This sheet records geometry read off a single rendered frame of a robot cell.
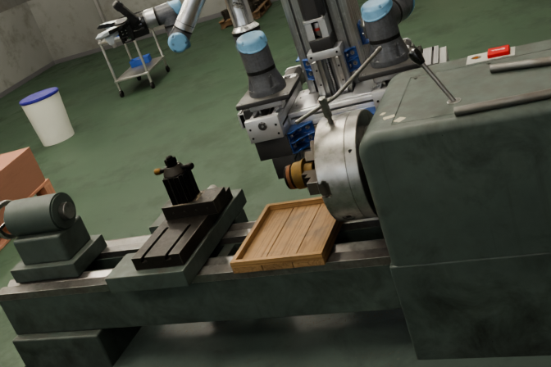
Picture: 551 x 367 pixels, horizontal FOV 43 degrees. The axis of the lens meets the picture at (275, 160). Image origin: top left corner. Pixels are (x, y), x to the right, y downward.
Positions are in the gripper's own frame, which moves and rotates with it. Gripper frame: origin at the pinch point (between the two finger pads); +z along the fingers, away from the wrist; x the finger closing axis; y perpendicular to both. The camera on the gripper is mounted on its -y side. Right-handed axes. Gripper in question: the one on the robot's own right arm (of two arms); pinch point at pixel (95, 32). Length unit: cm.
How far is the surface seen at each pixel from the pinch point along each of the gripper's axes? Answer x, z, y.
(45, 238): -55, 37, 49
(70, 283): -67, 33, 63
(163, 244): -84, -6, 50
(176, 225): -73, -10, 52
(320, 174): -109, -58, 30
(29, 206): -49, 39, 38
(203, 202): -73, -22, 47
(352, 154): -112, -68, 26
